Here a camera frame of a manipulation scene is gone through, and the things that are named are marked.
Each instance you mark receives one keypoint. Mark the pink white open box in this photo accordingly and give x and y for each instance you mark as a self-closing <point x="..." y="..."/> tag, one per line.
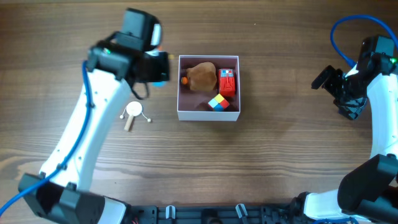
<point x="193" y="105"/>

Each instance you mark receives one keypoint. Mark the white wooden rattle drum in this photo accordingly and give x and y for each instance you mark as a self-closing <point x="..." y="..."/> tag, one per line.
<point x="133" y="110"/>

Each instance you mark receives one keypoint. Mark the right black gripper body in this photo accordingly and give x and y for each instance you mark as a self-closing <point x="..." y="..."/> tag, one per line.
<point x="349" y="97"/>

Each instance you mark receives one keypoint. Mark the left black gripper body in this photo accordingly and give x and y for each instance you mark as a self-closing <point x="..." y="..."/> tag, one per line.
<point x="158" y="68"/>

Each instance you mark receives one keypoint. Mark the colourful puzzle cube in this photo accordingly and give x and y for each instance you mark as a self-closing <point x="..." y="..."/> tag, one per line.
<point x="218" y="103"/>

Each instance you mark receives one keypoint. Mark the yellow blue rubber duck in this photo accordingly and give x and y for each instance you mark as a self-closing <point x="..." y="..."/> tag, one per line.
<point x="160" y="83"/>

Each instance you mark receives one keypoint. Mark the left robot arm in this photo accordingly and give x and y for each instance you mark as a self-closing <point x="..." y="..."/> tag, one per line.
<point x="60" y="192"/>

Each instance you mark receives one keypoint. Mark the red toy car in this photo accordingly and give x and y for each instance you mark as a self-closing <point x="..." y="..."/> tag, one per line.
<point x="226" y="82"/>

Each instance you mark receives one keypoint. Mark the brown plush toy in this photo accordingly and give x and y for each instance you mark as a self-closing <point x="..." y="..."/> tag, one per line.
<point x="201" y="77"/>

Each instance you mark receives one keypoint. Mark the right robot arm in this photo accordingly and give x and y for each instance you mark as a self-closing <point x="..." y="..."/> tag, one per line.
<point x="366" y="193"/>

